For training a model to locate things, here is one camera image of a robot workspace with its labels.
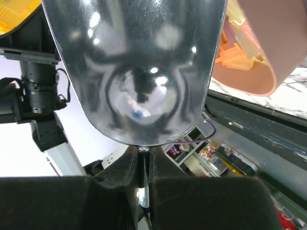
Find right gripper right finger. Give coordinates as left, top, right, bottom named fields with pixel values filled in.
left=149, top=147, right=282, bottom=230

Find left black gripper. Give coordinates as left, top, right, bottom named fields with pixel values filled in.
left=0, top=9, right=60, bottom=65

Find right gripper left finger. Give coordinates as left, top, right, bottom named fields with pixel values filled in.
left=0, top=146, right=138, bottom=230

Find metal candy scoop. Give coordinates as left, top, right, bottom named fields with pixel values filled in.
left=40, top=0, right=228, bottom=219

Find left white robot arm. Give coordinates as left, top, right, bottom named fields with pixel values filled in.
left=0, top=6, right=86, bottom=176

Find pink tray popsicle candies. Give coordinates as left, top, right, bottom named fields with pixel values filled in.
left=213, top=0, right=307, bottom=96

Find yellow plastic shopping basket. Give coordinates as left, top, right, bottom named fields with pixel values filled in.
left=0, top=0, right=41, bottom=35

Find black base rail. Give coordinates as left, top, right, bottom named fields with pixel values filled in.
left=204, top=90, right=307, bottom=213

